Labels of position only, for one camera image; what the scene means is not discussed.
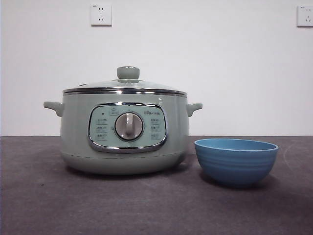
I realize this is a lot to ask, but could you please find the pale green electric steamer pot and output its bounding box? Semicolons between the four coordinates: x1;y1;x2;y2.
43;92;203;175

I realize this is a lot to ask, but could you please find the white wall socket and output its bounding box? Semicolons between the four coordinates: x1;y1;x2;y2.
91;3;112;27
297;5;313;27

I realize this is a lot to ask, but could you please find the glass lid with green knob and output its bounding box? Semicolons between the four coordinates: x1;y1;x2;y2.
62;66;187;95

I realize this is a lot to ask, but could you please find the blue ribbed bowl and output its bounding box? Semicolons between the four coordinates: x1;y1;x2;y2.
194;138;279;188

